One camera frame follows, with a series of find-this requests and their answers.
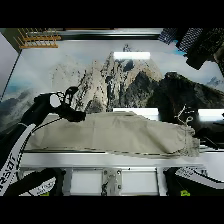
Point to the wooden rack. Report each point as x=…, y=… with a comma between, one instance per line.
x=38, y=39

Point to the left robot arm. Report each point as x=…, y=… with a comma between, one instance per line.
x=20, y=140

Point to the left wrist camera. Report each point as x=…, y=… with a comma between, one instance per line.
x=71, y=90

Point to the beige trousers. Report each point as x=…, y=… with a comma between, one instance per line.
x=116, y=133

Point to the checked shirt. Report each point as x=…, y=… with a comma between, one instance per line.
x=190, y=37

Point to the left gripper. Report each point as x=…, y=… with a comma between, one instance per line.
x=74, y=115

